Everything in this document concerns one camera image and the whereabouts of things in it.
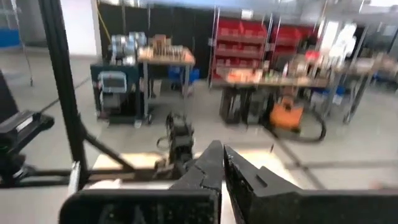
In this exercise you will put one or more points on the black partition panel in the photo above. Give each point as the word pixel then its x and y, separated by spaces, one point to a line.
pixel 174 28

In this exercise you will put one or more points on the cluttered metal-leg workbench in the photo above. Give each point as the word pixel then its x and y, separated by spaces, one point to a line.
pixel 367 67

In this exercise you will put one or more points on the long wooden workbench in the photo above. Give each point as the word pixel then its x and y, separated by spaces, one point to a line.
pixel 273 81

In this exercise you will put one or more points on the small wooden workbench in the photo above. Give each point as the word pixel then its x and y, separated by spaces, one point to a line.
pixel 168 57

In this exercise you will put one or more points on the red bin rack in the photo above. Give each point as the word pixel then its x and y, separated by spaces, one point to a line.
pixel 287 39
pixel 239 40

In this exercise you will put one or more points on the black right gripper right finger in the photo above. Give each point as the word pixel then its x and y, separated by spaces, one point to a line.
pixel 248 193

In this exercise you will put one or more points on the grey machine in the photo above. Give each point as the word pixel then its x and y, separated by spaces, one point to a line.
pixel 124 46

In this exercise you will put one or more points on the white frame bracket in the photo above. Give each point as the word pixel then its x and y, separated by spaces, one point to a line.
pixel 74 177

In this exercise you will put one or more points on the grey screen device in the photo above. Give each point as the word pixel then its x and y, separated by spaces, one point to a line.
pixel 112 81

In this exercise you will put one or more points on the black camera on frame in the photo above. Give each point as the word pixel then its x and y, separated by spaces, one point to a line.
pixel 21 127

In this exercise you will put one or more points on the white bulky object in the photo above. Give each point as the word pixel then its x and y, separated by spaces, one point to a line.
pixel 343 40

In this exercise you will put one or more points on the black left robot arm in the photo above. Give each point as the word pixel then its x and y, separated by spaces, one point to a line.
pixel 180 133

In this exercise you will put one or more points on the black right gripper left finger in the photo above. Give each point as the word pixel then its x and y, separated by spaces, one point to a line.
pixel 202 174

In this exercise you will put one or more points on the dark green cart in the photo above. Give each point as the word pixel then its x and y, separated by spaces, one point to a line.
pixel 132 79

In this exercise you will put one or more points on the orange vacuum cleaner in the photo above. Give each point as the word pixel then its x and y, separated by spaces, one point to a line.
pixel 286 115

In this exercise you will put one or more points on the black flat panel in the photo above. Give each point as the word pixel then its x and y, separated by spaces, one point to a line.
pixel 6 99

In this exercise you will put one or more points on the blue storage bins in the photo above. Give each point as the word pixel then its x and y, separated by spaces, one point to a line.
pixel 186 76

